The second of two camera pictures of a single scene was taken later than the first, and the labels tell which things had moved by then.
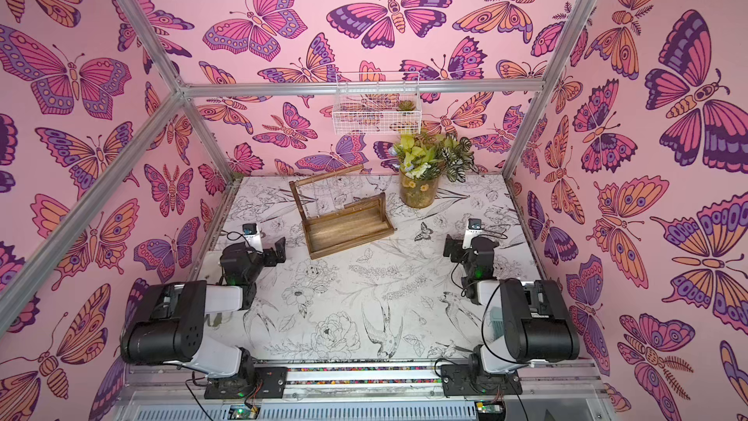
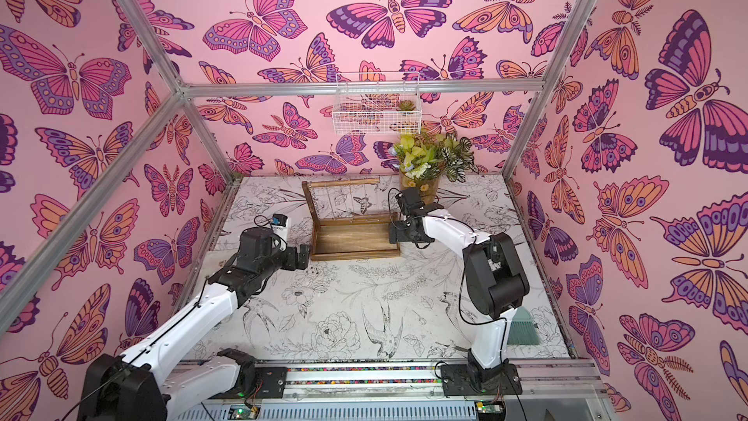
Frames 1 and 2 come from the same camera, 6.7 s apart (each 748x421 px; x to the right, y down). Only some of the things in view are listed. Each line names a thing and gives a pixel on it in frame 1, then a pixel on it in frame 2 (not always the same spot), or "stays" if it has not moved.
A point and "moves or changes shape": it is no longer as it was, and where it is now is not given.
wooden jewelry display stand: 359,220 moves or changes shape
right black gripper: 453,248 -> 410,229
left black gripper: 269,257 -> 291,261
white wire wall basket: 382,103 stays
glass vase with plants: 423,158 stays
